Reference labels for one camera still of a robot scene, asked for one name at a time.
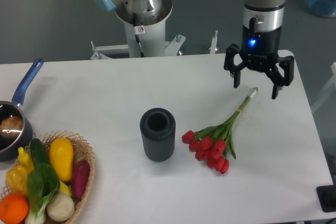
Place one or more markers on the blue handled saucepan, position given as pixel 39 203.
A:
pixel 9 146

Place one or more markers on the dark grey ribbed vase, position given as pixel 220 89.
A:
pixel 157 127

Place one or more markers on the purple sweet potato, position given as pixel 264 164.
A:
pixel 80 178

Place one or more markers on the black device at edge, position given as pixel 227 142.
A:
pixel 326 195

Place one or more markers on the orange fruit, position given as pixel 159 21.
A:
pixel 14 208

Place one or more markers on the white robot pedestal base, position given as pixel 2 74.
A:
pixel 145 29

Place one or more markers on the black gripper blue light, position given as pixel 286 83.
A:
pixel 259 52

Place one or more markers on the yellow bell pepper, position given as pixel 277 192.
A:
pixel 17 179

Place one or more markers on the red tulip bouquet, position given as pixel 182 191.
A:
pixel 212 143

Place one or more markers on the green cucumber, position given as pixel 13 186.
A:
pixel 38 152

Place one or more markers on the yellow banana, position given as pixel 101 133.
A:
pixel 25 159

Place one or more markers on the brown bread roll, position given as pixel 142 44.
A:
pixel 11 127

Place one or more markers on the green bok choy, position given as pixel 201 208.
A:
pixel 42 184

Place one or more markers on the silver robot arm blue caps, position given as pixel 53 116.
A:
pixel 259 15

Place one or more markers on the yellow squash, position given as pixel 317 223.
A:
pixel 61 154

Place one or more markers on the woven wicker basket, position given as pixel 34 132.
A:
pixel 82 150

